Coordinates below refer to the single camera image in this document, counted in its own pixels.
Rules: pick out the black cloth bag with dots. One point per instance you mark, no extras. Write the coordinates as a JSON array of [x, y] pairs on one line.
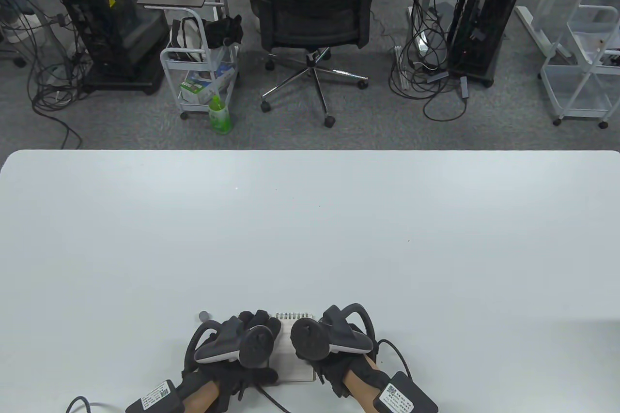
[[223, 30]]

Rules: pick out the person's left hand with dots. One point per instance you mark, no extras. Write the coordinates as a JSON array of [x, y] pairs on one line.
[[256, 318]]

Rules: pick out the person's right hand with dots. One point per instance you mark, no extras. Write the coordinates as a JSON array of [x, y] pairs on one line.
[[334, 376]]

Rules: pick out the black labelled wrist box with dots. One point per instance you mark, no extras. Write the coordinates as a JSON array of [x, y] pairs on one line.
[[157, 396], [414, 396]]

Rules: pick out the blue white packet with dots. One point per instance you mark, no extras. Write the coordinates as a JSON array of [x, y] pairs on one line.
[[224, 74]]

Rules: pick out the green white carton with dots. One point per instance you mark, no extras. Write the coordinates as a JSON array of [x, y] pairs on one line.
[[196, 88]]

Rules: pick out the grey stamp cap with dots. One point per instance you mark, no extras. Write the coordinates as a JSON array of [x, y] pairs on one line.
[[204, 316]]

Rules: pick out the person's right forearm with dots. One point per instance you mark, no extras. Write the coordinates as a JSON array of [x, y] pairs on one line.
[[363, 386]]

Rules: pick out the black white backpack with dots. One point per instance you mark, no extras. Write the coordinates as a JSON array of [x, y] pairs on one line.
[[186, 38]]

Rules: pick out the white desk foot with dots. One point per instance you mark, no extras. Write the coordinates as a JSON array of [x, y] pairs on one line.
[[533, 28]]

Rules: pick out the white power strip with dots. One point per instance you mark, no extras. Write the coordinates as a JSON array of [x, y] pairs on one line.
[[401, 67]]

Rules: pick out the white spiral notebook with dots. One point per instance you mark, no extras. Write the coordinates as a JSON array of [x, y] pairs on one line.
[[295, 369]]

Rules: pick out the person's left forearm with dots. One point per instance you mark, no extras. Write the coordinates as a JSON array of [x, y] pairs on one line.
[[201, 396]]

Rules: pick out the black grey computer tower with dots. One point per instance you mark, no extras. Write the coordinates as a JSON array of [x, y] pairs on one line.
[[484, 21]]

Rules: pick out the grey handheld controller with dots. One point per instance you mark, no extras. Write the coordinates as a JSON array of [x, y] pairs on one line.
[[310, 338], [256, 347]]

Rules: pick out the green plastic bottle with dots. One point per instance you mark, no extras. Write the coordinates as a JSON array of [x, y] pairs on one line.
[[220, 117]]

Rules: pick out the black glass computer tower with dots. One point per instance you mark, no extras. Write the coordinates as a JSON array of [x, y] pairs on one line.
[[106, 11]]

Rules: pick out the grey power adapter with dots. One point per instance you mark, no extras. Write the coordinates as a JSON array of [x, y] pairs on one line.
[[464, 87], [437, 77]]

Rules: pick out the white rolling cart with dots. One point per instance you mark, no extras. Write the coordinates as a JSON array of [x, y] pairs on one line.
[[193, 108], [581, 88]]

